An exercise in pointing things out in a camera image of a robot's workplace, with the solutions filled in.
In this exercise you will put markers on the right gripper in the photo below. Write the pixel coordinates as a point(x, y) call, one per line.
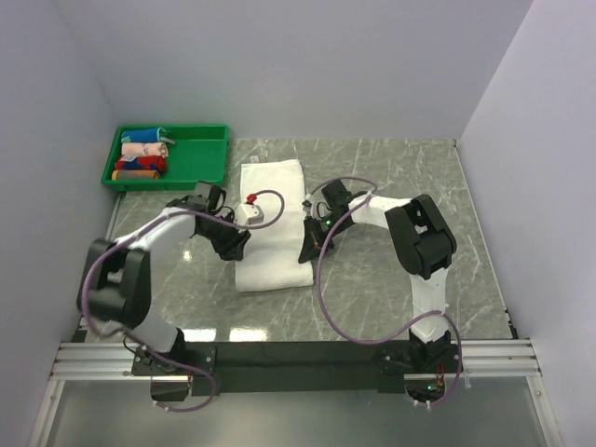
point(313, 240)

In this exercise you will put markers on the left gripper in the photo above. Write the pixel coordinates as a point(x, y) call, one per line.
point(233, 249)

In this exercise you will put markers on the white towel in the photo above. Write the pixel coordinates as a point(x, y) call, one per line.
point(271, 255)

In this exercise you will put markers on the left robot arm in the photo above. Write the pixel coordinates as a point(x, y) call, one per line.
point(117, 285)

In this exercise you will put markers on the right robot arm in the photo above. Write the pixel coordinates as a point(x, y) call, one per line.
point(424, 244)

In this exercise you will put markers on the green plastic tray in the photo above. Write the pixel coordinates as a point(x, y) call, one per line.
point(196, 152)

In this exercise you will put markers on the red blue rolled towel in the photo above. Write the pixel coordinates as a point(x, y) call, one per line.
point(156, 163)

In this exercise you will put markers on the black base bar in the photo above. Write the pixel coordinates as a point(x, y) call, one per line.
point(253, 367)

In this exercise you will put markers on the orange rolled towel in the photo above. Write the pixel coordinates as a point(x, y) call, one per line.
point(134, 175)

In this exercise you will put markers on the pink rolled towel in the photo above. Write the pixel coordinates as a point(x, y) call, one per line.
point(144, 149)

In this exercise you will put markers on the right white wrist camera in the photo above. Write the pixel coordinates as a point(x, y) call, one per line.
point(307, 206)

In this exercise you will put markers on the aluminium rail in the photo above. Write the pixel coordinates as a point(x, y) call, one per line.
point(112, 362)

